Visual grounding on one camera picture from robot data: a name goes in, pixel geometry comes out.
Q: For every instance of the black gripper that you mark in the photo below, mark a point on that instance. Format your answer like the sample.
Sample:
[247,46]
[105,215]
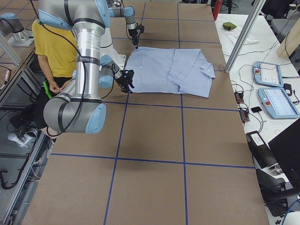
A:
[134,34]
[123,81]

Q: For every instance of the light blue striped shirt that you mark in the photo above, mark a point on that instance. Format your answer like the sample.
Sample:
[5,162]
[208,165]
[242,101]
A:
[176,71]

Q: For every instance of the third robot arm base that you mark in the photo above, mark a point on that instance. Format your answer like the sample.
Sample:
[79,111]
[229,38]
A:
[10,24]

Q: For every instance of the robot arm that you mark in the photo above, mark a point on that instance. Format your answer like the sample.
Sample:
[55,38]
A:
[118,10]
[79,107]

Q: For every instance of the person in yellow shirt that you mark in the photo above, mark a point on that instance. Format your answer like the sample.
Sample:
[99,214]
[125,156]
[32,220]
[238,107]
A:
[56,54]

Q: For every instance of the green folded cloth pouch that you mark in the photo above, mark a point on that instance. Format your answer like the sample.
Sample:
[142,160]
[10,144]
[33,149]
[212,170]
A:
[229,26]

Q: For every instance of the black smartphone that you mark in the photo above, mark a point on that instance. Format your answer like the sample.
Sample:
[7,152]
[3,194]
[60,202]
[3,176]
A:
[256,109]

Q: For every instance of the upper blue teach pendant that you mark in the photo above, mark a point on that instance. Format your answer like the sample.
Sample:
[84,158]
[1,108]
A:
[267,74]

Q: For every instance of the blue teach pendant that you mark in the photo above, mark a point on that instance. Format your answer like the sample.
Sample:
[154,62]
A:
[277,103]
[267,74]

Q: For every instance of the lower blue teach pendant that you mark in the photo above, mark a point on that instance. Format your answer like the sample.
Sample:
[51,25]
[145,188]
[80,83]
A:
[277,103]

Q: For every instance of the black power adapter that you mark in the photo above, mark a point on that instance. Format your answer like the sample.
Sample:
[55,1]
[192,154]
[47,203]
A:
[288,88]

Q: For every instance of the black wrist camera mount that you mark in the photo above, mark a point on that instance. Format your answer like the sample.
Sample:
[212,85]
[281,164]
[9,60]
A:
[140,29]
[128,75]

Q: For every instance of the green handled tool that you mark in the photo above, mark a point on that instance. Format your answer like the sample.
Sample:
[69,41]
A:
[47,90]

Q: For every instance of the aluminium frame post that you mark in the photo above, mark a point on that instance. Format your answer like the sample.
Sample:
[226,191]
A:
[258,4]

